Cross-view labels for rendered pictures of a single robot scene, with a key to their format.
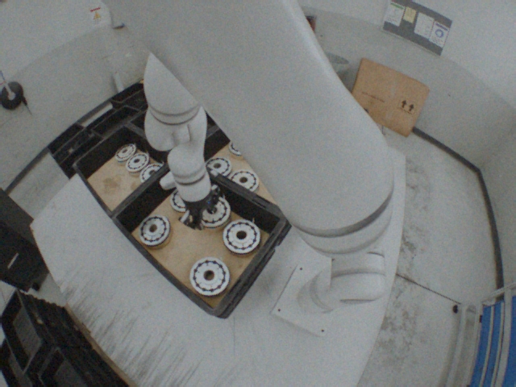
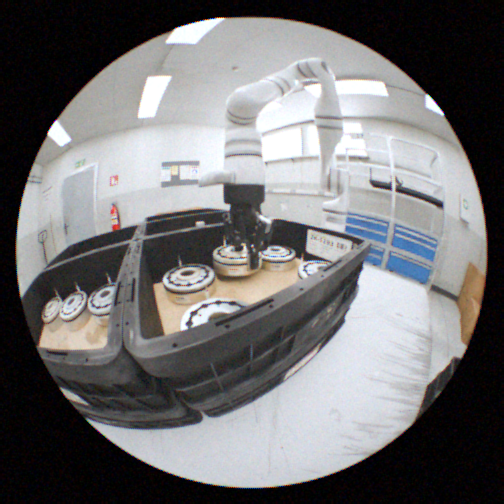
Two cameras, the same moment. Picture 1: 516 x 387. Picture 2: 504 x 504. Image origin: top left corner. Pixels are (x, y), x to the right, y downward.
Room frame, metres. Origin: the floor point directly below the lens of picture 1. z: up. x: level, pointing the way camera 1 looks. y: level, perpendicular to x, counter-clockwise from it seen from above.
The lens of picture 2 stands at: (0.14, 0.41, 1.00)
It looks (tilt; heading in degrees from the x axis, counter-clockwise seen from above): 20 degrees down; 294
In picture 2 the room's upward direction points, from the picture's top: straight up
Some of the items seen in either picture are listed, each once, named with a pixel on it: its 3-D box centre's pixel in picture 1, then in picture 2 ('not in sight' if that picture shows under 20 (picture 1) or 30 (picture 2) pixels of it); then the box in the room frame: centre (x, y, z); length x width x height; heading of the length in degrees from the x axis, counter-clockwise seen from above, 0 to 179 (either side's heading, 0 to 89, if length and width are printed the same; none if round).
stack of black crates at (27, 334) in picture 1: (44, 335); not in sight; (-0.40, 1.19, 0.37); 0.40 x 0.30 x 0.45; 63
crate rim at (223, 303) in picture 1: (191, 221); (256, 243); (0.24, 0.17, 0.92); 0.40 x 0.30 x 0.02; 60
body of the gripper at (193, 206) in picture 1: (197, 198); (244, 207); (0.27, 0.14, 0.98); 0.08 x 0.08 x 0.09
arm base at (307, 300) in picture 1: (322, 293); (331, 235); (0.09, -0.18, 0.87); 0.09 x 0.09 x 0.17; 57
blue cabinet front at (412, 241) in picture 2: not in sight; (413, 254); (-1.17, -1.25, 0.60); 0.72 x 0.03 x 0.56; 153
